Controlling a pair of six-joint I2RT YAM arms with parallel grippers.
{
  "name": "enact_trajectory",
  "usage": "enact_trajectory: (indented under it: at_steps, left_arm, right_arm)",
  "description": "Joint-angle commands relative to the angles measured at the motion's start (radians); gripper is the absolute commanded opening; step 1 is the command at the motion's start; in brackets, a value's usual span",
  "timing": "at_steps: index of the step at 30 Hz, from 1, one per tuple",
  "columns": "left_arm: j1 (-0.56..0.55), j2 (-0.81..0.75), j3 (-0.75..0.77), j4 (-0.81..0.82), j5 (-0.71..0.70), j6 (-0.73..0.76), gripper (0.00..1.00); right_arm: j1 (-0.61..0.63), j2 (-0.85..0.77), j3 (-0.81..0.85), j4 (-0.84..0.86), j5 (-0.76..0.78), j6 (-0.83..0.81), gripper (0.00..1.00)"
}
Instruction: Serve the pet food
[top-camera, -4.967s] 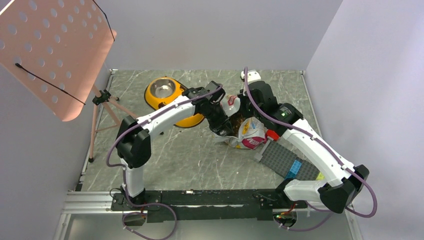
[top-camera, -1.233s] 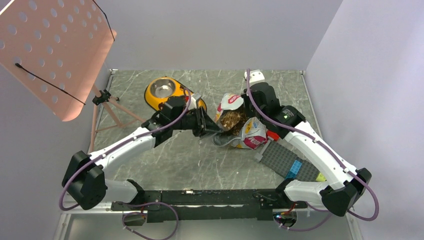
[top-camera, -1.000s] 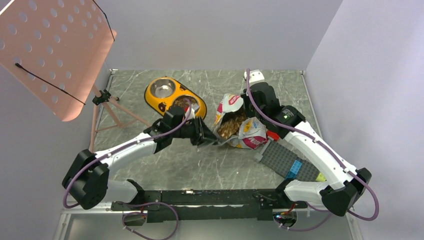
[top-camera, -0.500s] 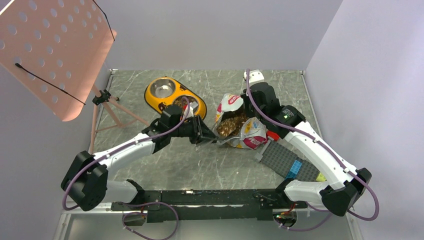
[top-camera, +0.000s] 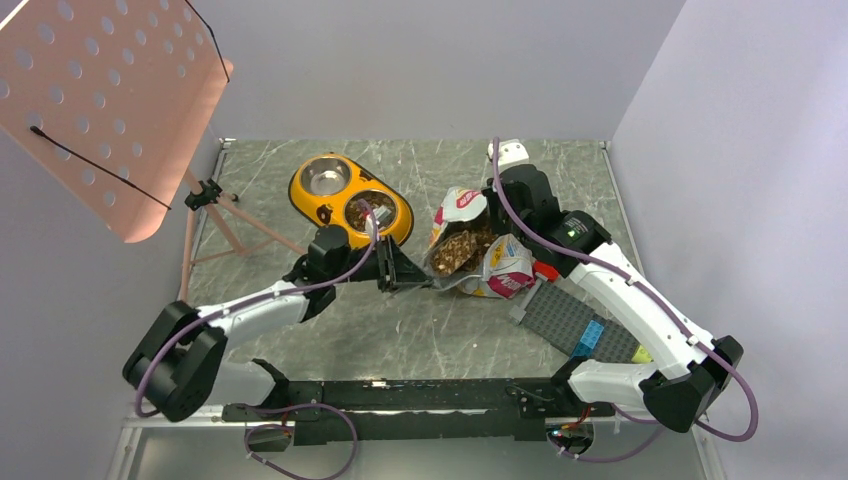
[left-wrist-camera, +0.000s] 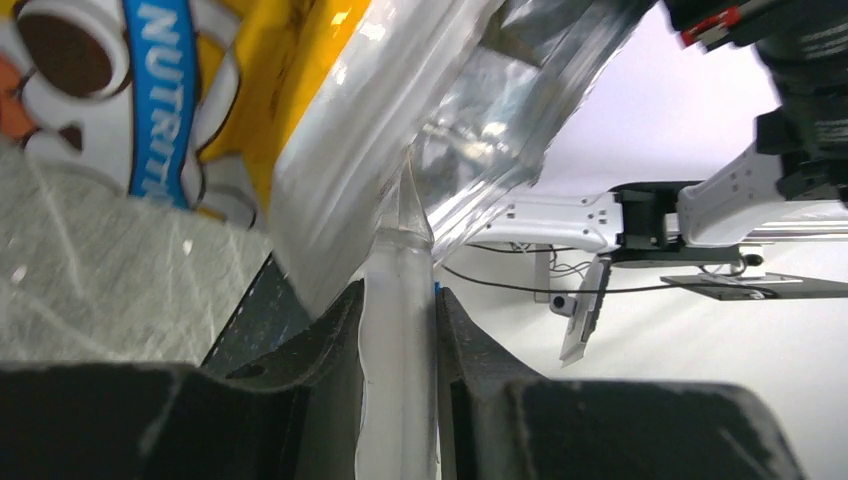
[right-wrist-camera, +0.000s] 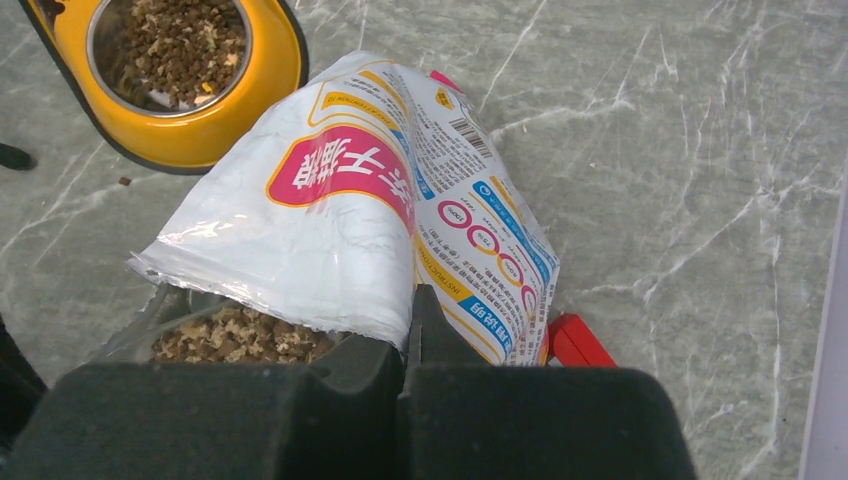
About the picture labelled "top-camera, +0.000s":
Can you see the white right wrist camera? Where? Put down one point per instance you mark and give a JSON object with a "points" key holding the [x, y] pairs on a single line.
{"points": [[509, 153]]}

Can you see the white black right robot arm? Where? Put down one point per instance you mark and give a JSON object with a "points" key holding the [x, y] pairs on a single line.
{"points": [[690, 367]]}

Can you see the yellow-green lego brick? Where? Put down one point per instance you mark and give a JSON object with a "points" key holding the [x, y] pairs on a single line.
{"points": [[641, 356]]}

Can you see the yellow double pet bowl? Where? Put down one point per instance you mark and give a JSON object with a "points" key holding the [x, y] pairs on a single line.
{"points": [[327, 189]]}

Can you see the aluminium frame rail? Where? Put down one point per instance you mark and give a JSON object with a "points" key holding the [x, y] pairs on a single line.
{"points": [[205, 446]]}

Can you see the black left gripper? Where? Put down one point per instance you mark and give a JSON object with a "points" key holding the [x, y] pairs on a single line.
{"points": [[404, 272]]}

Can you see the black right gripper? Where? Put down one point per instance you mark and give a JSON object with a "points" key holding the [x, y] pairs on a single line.
{"points": [[494, 197]]}

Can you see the pink perforated music stand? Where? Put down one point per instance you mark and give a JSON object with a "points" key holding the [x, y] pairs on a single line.
{"points": [[112, 99]]}

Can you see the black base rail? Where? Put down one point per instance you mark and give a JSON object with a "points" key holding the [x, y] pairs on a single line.
{"points": [[521, 409]]}

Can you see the blue lego brick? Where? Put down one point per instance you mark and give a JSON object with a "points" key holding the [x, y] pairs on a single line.
{"points": [[589, 339]]}

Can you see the cat food bag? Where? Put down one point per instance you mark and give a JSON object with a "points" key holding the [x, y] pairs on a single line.
{"points": [[502, 266]]}

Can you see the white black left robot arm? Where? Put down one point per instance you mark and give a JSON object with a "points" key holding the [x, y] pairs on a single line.
{"points": [[179, 364]]}

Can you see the grey lego baseplate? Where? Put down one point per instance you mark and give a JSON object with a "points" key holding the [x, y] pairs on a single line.
{"points": [[560, 319]]}

